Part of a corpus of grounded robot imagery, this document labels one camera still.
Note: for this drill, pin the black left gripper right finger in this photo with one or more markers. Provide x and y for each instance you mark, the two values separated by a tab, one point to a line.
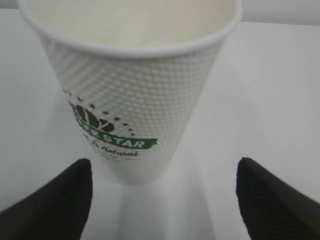
271	209

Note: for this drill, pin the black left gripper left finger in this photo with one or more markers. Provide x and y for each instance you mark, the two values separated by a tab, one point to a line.
57	211

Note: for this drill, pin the white embossed paper cup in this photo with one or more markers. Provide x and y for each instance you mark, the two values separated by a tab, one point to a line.
132	71

